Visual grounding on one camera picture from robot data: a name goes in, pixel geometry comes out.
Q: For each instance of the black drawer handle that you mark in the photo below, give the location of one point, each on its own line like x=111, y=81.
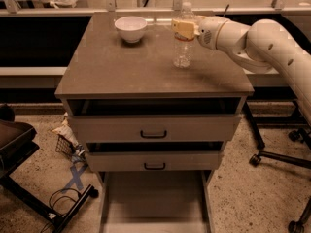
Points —
x=160, y=135
x=154, y=167

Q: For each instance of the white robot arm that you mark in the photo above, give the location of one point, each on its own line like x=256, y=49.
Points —
x=258, y=48

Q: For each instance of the black top drawer handle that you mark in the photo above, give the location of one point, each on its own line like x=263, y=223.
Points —
x=160, y=135

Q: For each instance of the white ceramic bowl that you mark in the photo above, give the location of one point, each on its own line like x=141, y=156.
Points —
x=131, y=29

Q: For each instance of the black wire basket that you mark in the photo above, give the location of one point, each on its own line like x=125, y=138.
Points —
x=64, y=147

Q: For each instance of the black office chair base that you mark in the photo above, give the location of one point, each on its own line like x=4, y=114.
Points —
x=278, y=138

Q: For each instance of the grey drawer cabinet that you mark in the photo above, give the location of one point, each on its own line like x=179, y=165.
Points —
x=108, y=77

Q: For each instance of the top drawer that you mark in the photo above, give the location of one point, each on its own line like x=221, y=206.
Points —
x=183, y=128

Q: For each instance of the middle drawer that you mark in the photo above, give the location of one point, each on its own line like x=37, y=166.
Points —
x=132, y=156

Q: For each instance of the open bottom drawer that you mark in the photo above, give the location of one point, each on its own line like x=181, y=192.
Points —
x=156, y=202

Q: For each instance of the black stand left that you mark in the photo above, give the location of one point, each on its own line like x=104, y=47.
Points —
x=16, y=146

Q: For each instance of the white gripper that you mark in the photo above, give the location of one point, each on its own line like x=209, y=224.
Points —
x=206, y=33

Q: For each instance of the crumpled bag in basket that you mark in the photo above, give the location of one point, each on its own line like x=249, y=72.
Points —
x=66, y=132

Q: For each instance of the black middle drawer handle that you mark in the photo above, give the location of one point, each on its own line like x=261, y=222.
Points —
x=154, y=167

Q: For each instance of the clear plastic water bottle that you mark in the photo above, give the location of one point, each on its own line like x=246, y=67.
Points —
x=182, y=45

